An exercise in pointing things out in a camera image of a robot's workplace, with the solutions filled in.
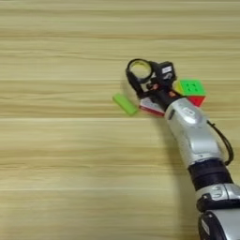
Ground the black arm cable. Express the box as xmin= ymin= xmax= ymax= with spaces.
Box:
xmin=206 ymin=120 xmax=234 ymax=167

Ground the black tape roll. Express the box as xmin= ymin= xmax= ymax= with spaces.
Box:
xmin=126 ymin=58 xmax=157 ymax=84

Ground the colourful puzzle cube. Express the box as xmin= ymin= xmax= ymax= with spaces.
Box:
xmin=173 ymin=79 xmax=207 ymax=108

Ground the small white red box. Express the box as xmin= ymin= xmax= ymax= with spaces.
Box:
xmin=139 ymin=97 xmax=166 ymax=118

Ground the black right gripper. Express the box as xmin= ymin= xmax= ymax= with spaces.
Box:
xmin=126 ymin=68 xmax=183 ymax=110

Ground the green rectangular block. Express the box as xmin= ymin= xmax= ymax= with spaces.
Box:
xmin=112 ymin=92 xmax=139 ymax=117

